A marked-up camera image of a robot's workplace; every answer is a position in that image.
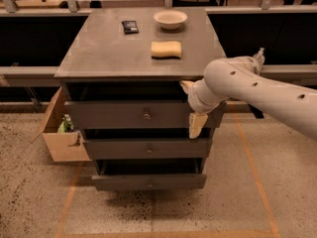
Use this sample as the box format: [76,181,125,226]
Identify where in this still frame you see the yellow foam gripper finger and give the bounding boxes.
[179,80,194,94]
[189,113,208,139]

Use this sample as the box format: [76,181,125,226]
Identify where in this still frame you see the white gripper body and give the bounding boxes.
[188,80,215,114]

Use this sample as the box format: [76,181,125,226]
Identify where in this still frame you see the grey top drawer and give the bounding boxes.
[64,99,228,130]

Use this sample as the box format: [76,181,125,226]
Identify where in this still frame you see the grey drawer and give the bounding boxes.
[92,174,207,190]
[64,99,228,130]
[84,138,212,160]

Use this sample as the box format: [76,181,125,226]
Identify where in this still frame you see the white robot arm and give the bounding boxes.
[180,57,317,140]

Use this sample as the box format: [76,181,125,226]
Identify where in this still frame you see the grey middle drawer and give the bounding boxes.
[84,138,212,160]

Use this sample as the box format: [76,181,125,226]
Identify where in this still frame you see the grey wooden drawer cabinet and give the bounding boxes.
[55,8,225,190]

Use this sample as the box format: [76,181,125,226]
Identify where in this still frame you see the grey bottom drawer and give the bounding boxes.
[92,174,207,190]

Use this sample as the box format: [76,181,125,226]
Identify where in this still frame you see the yellow sponge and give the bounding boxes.
[151,41,181,59]

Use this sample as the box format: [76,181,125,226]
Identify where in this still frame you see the white ceramic bowl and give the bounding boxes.
[154,10,187,30]

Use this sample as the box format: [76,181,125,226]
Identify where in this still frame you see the clear sanitizer pump bottle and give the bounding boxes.
[253,48,265,74]

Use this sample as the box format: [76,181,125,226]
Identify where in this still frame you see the black snack packet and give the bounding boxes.
[122,21,139,34]

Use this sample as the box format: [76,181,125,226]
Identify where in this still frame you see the green bag in box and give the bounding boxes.
[57,114,74,133]

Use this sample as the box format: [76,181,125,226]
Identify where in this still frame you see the brown cardboard box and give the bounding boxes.
[32,88,89,162]

